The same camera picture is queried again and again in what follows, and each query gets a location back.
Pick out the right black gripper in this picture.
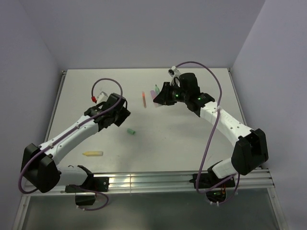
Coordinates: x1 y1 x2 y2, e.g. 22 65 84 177
153 82 189 106

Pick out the orange thin pen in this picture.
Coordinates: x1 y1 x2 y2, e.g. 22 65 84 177
142 91 147 108

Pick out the green highlighter pen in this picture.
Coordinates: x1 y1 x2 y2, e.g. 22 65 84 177
154 85 160 95

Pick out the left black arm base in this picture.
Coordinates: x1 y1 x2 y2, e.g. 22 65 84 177
65 176 109 211

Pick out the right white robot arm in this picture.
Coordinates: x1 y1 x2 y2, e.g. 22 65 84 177
153 69 269 187

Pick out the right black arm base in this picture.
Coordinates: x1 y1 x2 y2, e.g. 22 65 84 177
199 173 236 203

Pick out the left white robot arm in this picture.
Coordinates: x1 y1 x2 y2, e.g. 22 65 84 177
21 93 130 193

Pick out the green pen cap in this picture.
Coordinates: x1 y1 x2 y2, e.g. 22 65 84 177
127 128 135 135

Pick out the yellow highlighter pen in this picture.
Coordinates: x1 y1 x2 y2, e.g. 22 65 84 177
83 151 103 157

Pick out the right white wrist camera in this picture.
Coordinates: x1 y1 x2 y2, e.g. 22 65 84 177
168 66 181 86

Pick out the aluminium front rail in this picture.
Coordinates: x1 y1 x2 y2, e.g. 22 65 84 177
23 167 275 196

